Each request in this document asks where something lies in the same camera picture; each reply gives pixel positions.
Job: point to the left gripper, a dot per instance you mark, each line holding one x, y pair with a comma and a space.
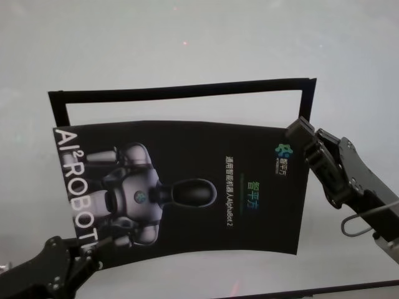
40, 271

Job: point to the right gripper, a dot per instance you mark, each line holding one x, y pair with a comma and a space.
364, 193

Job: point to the black robot poster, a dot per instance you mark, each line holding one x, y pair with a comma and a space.
193, 146

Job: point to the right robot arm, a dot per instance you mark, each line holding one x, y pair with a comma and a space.
389, 246

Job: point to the black tape frame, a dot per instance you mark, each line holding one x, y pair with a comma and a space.
187, 90

